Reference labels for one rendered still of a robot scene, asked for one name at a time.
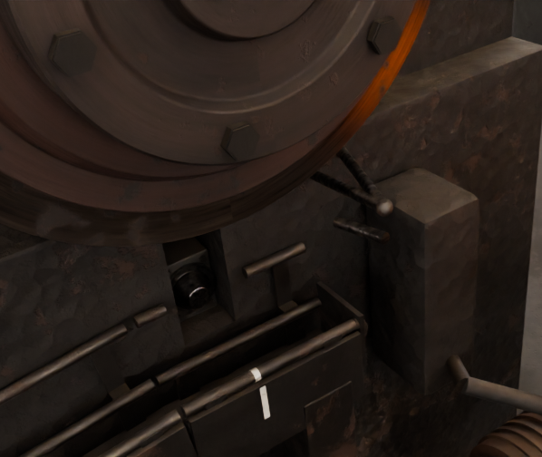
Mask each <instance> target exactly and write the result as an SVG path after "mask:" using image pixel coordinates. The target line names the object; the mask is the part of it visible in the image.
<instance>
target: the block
mask: <svg viewBox="0 0 542 457"><path fill-rule="evenodd" d="M374 185H375V186H376V187H377V188H378V190H379V191H380V192H381V194H382V195H383V196H384V197H385V198H386V199H388V200H390V201H391V202H392V204H393V211H392V214H390V215H389V216H387V217H382V216H380V215H378V214H377V212H376V210H374V209H371V208H369V207H367V206H366V218H367V226H369V227H372V228H375V229H379V230H382V231H385V232H388V233H389V235H390V238H389V241H388V242H387V243H386V244H385V245H384V244H381V243H378V242H376V241H373V240H370V239H368V254H369V272H370V290H371V309H372V326H373V350H374V352H375V354H376V355H377V357H378V358H379V359H380V360H381V361H383V362H384V363H385V364H386V365H388V366H389V367H390V368H391V369H392V370H393V371H394V372H395V373H396V374H397V375H399V376H400V377H401V378H402V379H403V380H404V381H406V382H407V383H408V384H409V385H411V386H412V387H413V388H414V389H415V390H416V391H418V392H419V393H420V394H424V395H428V394H433V393H434V392H436V391H438V390H439V389H441V388H442V387H444V386H445V385H447V384H449V383H451V382H453V381H452V379H451V377H450V374H449V372H448V370H447V369H446V367H445V364H446V361H447V359H448V358H449V357H450V356H451V355H458V356H459V357H460V360H461V362H462V363H463V364H464V366H465V368H466V370H467V372H468V371H469V370H470V368H471V367H472V366H473V354H474V333H475V311H476V290H477V268H478V247H479V200H478V199H477V197H476V196H475V195H474V194H472V193H470V192H468V191H466V190H464V189H463V188H461V187H459V186H457V185H455V184H453V183H451V182H449V181H447V180H445V179H443V178H441V177H439V176H437V175H435V174H434V173H432V172H430V171H428V170H425V169H423V168H412V169H409V170H406V171H404V172H402V173H400V174H397V175H395V176H393V177H390V178H389V179H387V180H383V181H381V182H378V183H376V184H374Z"/></svg>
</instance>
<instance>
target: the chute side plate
mask: <svg viewBox="0 0 542 457"><path fill-rule="evenodd" d="M349 381H352V385H353V401H356V400H357V399H359V398H361V397H363V396H364V385H363V357H362V342H361V334H360V333H359V332H358V331H356V332H354V333H353V334H351V335H349V336H347V337H345V338H343V339H342V340H340V341H338V342H336V343H334V344H332V345H329V346H328V347H326V348H324V349H322V350H320V351H318V352H316V353H314V354H312V355H310V356H308V357H307V358H305V359H303V360H301V361H299V362H297V363H295V364H293V365H291V366H289V367H287V368H286V369H284V370H282V371H280V372H278V373H276V374H273V375H272V376H270V377H268V378H267V379H265V380H263V381H261V382H259V383H257V384H254V385H252V386H251V387H249V388H247V389H246V390H244V391H242V392H240V393H238V394H235V395H233V396H232V397H230V398H228V399H227V400H226V401H224V402H222V403H220V404H217V405H215V406H213V407H211V408H209V409H207V410H206V411H204V412H202V413H199V414H197V415H195V416H193V417H191V418H190V419H189V428H190V431H191V435H192V439H193V442H194V446H193V443H192V441H191V440H190V437H189V433H188V431H187V429H186V426H185V425H184V423H181V424H180V425H178V426H176V427H175V428H173V429H172V430H170V431H168V432H167V433H165V434H164V435H162V436H161V437H160V438H158V439H157V440H155V441H153V442H151V443H150V444H148V445H146V446H145V447H143V448H141V449H139V450H138V451H136V452H135V453H133V454H132V455H130V456H129V457H257V456H258V455H260V454H262V453H263V452H266V451H268V450H269V449H271V448H273V447H275V446H276V445H278V444H279V443H281V442H283V441H285V440H287V439H289V438H290V437H292V436H294V435H296V434H297V433H300V432H301V431H303V430H304V429H306V428H305V413H304V407H305V406H306V405H307V404H309V403H311V402H313V401H314V400H316V399H318V398H320V397H322V396H323V395H325V394H328V393H330V392H332V391H333V390H334V389H336V388H338V387H340V386H341V385H343V384H346V383H348V382H349ZM263 386H266V395H267V400H268V407H269V412H270V416H269V417H268V418H266V419H265V416H264V411H263V405H262V399H261V393H260V388H261V387H263ZM194 447H195V448H194Z"/></svg>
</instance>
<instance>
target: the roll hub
mask: <svg viewBox="0 0 542 457"><path fill-rule="evenodd" d="M415 2H416V0H0V20H1V22H2V24H3V26H4V28H5V30H6V31H7V33H8V35H9V37H10V38H11V40H12V42H13V43H14V45H15V47H16V48H17V50H18V51H19V53H20V54H21V55H22V56H23V58H24V59H25V60H26V62H27V63H28V64H29V66H30V67H31V68H32V69H33V71H34V72H35V73H36V74H37V75H38V76H39V78H40V79H41V80H42V81H43V82H44V83H45V84H46V85H47V86H48V87H49V88H50V89H51V90H52V91H53V92H54V93H56V94H57V95H58V96H59V97H60V98H61V99H62V100H64V101H65V102H66V103H67V104H68V105H69V106H71V107H72V108H73V109H74V110H75V111H76V112H78V113H79V114H80V115H81V116H82V117H83V118H84V119H85V120H86V121H87V122H88V123H90V124H91V125H92V126H94V127H95V128H96V129H98V130H99V131H101V132H102V133H104V134H105V135H107V136H109V137H110V138H112V139H113V140H115V141H117V142H118V143H120V144H122V145H124V146H126V147H128V148H130V149H132V150H134V151H137V152H139V153H142V154H145V155H147V156H150V157H152V158H156V159H159V160H164V161H169V162H174V163H178V164H185V165H194V166H222V165H231V164H238V163H242V162H247V161H252V160H257V159H261V158H264V157H266V156H269V155H272V154H275V153H277V152H280V151H282V150H285V149H287V148H289V147H291V146H293V145H295V144H297V143H298V142H300V141H302V140H304V139H306V138H307V137H309V136H311V135H312V134H314V133H315V132H317V131H319V130H320V129H322V128H323V127H324V126H325V125H326V124H327V123H329V122H330V121H331V120H333V119H334V118H335V117H336V116H338V115H339V114H340V113H341V112H342V111H343V110H344V109H345V108H346V107H348V106H349V105H350V104H351V103H352V102H353V101H354V100H355V99H356V97H357V96H358V95H359V94H360V93H361V92H362V91H363V90H364V88H365V87H366V86H367V85H368V84H369V82H370V81H371V80H372V79H373V77H374V76H375V75H376V74H377V73H378V71H379V70H380V69H381V67H382V65H383V64H384V62H385V61H386V59H387V58H388V56H389V55H390V53H391V52H389V53H385V54H382V55H379V54H377V53H374V51H373V49H372V47H371V46H370V45H369V43H368V42H367V37H368V34H369V32H370V30H371V27H372V24H373V21H375V20H378V19H381V18H384V17H386V16H391V17H394V18H395V20H396V21H397V23H398V25H399V27H400V28H401V29H402V31H403V29H404V27H405V25H406V23H407V21H408V19H409V17H410V15H411V11H412V8H413V7H414V4H415ZM73 28H79V29H80V30H82V31H83V32H84V33H85V35H86V36H87V37H88V38H89V39H90V40H91V41H92V42H93V43H94V44H95V45H96V46H97V51H96V55H95V57H94V61H93V65H92V70H91V71H89V72H86V73H80V74H77V75H74V76H71V77H67V76H66V75H65V74H64V73H63V72H62V71H61V70H60V69H59V68H58V67H56V66H55V65H54V64H53V63H52V62H51V61H50V60H49V59H48V54H49V51H50V48H51V44H52V40H53V35H54V34H57V33H60V32H63V31H67V30H71V29H73ZM242 121H246V122H249V123H250V124H251V125H252V127H253V128H254V129H255V130H256V132H257V133H258V134H259V135H260V137H259V140H258V143H257V146H256V150H255V153H254V155H251V156H249V157H246V158H244V159H242V160H238V161H235V160H234V159H232V158H231V157H230V156H229V155H228V154H227V152H226V151H225V150H224V149H223V148H222V147H221V146H220V145H221V142H222V140H223V137H224V134H225V131H226V128H227V126H229V125H232V124H235V123H237V122H242Z"/></svg>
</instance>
